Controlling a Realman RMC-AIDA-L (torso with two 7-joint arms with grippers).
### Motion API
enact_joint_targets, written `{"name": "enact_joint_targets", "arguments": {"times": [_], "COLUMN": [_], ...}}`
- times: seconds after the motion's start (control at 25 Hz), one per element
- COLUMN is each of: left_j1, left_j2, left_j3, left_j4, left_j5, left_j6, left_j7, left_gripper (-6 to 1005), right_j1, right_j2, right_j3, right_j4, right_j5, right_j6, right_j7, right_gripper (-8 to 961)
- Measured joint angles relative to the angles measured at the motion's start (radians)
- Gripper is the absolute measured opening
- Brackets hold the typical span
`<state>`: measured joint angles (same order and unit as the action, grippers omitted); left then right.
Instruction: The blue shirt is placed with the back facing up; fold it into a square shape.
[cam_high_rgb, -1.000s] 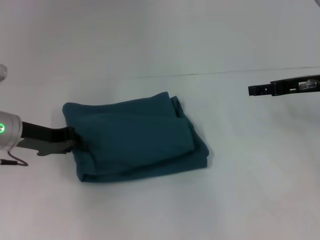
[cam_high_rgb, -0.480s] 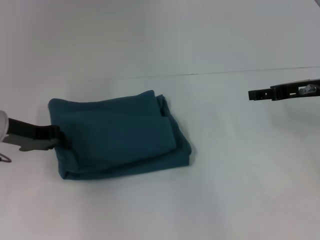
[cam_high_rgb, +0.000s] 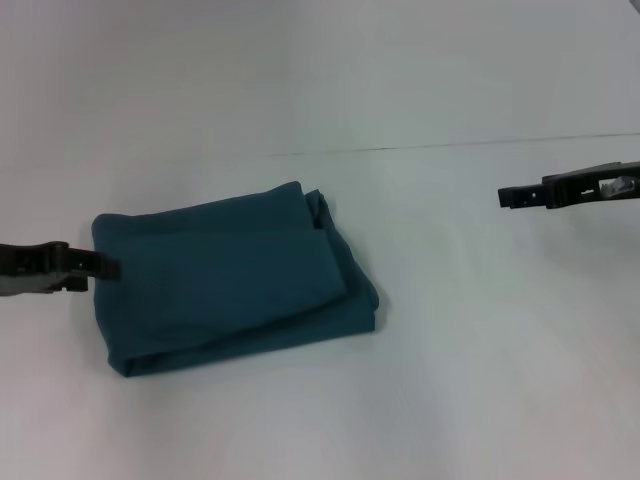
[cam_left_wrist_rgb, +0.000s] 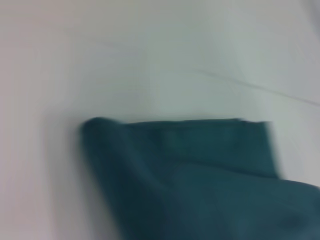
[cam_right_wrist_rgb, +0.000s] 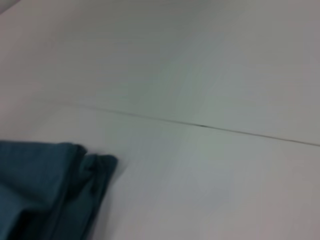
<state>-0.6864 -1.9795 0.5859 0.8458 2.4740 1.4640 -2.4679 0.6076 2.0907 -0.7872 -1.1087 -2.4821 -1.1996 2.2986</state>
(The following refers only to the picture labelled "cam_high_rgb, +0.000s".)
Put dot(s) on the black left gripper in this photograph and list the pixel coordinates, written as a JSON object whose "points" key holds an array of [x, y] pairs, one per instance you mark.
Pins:
{"points": [[35, 267]]}

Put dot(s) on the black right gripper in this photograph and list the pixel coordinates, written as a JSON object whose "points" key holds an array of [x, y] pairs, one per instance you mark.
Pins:
{"points": [[585, 187]]}

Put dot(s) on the teal blue shirt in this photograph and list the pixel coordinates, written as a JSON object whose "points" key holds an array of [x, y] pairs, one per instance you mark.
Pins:
{"points": [[225, 275]]}

